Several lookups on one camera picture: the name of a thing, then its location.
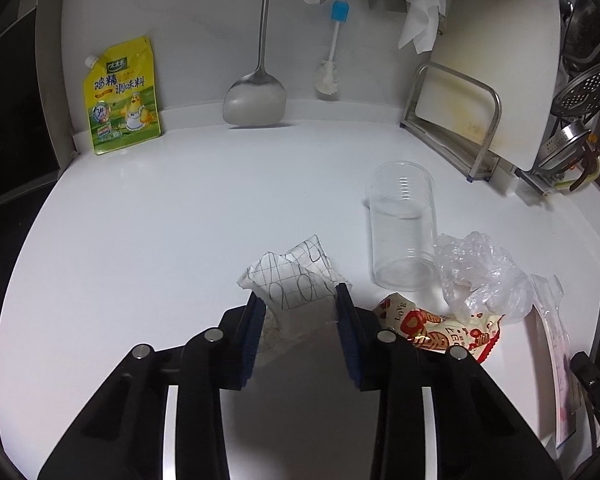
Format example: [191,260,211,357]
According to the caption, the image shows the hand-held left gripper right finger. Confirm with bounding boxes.
[334,282,563,480]

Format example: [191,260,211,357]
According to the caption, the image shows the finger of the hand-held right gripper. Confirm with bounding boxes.
[570,351,600,448]

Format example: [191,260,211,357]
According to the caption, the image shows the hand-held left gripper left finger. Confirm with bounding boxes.
[36,292,267,480]

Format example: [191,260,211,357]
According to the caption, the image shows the pink packet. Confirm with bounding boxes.
[530,275,583,448]

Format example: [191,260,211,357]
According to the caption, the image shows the paper with drawn grid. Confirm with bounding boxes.
[236,234,346,368]

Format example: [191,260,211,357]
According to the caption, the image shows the red patterned snack wrapper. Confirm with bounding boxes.
[372,296,506,365]

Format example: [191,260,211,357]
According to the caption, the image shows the clear plastic cup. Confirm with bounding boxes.
[367,160,438,291]

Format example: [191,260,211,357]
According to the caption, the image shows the crumpled clear plastic bag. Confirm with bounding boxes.
[433,231,533,325]

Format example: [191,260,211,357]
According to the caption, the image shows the brown gas valve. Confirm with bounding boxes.
[570,135,600,192]

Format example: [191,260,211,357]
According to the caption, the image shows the steel spatula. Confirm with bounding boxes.
[222,0,287,128]

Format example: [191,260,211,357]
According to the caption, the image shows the yellow seasoning pouch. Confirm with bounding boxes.
[82,35,163,156]

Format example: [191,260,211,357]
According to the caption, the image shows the steel cutting board rack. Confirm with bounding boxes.
[400,61,503,183]

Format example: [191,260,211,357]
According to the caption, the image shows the perforated steel steamer plate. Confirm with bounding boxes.
[551,57,600,121]

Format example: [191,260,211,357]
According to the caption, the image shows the white cutting board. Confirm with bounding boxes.
[414,0,563,173]

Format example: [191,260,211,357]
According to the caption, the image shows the white bottle brush blue band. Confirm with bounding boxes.
[314,1,351,98]

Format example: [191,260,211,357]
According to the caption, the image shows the white hanging cloth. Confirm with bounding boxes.
[399,0,447,55]

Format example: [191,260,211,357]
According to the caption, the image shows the black range hood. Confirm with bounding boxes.
[0,0,66,211]

